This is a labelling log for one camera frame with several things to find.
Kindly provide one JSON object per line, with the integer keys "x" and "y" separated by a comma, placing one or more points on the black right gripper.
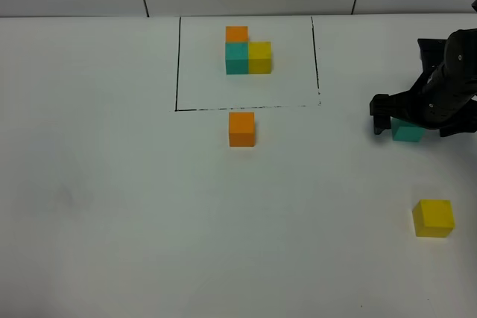
{"x": 442, "y": 97}

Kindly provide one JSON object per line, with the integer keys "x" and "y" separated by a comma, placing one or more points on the yellow template block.
{"x": 259, "y": 57}

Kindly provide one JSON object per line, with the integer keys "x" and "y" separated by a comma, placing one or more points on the teal template block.
{"x": 236, "y": 58}

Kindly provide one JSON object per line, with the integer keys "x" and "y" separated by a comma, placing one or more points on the orange template block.
{"x": 237, "y": 34}

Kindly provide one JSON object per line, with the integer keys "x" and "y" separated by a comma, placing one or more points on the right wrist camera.
{"x": 431, "y": 52}

